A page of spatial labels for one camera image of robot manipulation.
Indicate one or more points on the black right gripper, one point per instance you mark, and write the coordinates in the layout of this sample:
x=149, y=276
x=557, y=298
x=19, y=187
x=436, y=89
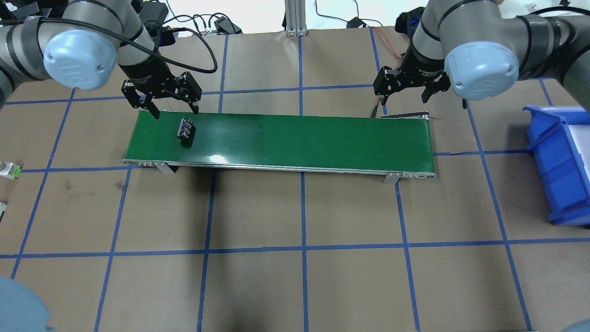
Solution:
x=425, y=68

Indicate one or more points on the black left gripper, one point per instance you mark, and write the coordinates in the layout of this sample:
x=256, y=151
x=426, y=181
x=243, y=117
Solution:
x=146, y=73

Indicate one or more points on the dark cylindrical capacitor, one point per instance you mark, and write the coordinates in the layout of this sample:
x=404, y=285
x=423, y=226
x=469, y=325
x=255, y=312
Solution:
x=185, y=128

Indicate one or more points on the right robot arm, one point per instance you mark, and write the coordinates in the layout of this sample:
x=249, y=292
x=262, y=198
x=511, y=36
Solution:
x=466, y=46

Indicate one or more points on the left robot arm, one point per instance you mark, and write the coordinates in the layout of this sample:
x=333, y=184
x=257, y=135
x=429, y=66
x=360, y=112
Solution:
x=81, y=49

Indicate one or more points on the green conveyor belt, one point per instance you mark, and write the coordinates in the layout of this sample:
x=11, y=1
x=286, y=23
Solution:
x=392, y=147

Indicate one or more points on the black power adapter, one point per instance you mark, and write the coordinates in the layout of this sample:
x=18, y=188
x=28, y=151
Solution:
x=224, y=26

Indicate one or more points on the blue plastic bin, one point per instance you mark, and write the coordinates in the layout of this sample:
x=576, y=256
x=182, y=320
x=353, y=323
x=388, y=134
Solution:
x=559, y=142

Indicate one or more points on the aluminium frame post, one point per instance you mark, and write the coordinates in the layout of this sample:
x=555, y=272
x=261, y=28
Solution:
x=295, y=18

